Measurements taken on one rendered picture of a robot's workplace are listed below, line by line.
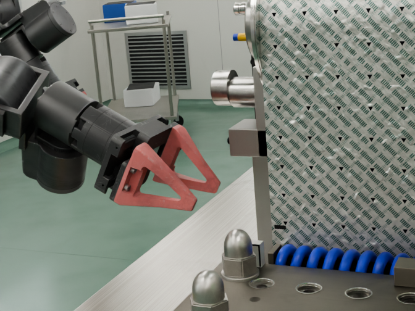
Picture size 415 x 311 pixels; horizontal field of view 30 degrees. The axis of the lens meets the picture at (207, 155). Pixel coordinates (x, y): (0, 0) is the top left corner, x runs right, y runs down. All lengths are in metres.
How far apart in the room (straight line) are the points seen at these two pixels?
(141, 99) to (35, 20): 4.55
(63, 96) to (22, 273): 2.82
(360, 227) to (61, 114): 0.33
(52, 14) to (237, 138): 0.47
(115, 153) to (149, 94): 5.00
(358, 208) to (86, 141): 0.28
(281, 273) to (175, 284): 0.34
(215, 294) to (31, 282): 2.89
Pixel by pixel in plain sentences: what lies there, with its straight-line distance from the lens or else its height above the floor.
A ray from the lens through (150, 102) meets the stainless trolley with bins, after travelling 5.77.
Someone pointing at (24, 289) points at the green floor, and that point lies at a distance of 3.45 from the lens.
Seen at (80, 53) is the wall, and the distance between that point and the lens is 7.02.
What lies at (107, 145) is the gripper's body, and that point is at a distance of 0.80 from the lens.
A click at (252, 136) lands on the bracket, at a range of 0.84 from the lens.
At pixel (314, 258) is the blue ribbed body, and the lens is 0.75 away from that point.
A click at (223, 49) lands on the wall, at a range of 6.82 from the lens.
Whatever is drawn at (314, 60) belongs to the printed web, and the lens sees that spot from 0.73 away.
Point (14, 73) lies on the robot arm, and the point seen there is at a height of 1.22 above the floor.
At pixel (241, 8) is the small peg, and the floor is 1.27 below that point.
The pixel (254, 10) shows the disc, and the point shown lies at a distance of 0.73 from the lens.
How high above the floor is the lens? 1.33
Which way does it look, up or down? 15 degrees down
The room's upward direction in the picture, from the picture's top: 5 degrees counter-clockwise
